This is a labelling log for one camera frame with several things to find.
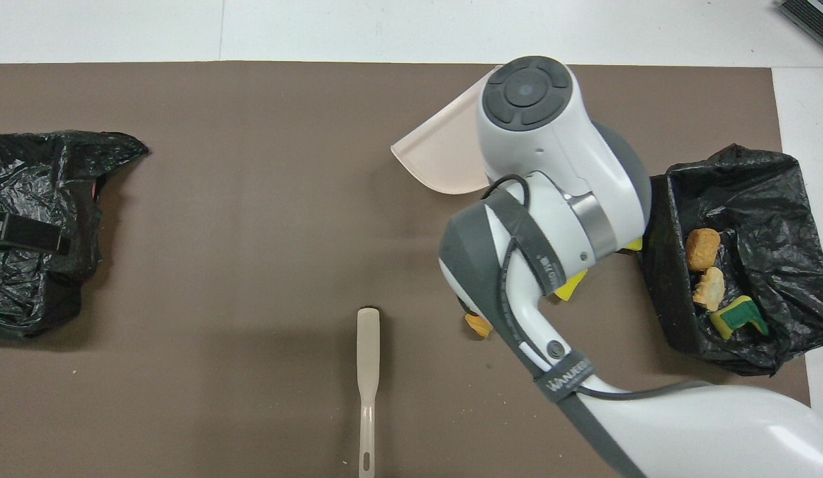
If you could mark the beige hand brush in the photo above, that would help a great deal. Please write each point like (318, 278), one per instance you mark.
(368, 345)

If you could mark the beige plastic dustpan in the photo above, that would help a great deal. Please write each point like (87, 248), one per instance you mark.
(444, 153)

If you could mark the striped croissant piece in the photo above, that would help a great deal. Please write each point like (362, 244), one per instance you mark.
(479, 325)

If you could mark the yellow sponge chunk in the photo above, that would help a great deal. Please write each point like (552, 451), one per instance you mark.
(574, 284)

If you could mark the yellow sponge wedge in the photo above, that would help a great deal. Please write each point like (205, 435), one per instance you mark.
(636, 244)

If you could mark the brown bread roll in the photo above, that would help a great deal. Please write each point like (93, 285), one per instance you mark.
(703, 249)

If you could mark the pale bread piece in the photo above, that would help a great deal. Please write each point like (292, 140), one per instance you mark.
(710, 289)

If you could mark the yellow and green sponge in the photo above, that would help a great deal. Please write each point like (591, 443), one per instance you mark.
(736, 317)

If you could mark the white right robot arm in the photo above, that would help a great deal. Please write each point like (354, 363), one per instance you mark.
(550, 146)

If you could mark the black bag lined bin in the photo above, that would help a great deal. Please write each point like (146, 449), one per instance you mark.
(32, 292)
(770, 199)

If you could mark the brown table mat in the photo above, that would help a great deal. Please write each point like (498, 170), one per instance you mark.
(252, 166)

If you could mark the dark ribbed panel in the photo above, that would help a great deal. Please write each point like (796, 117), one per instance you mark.
(813, 20)

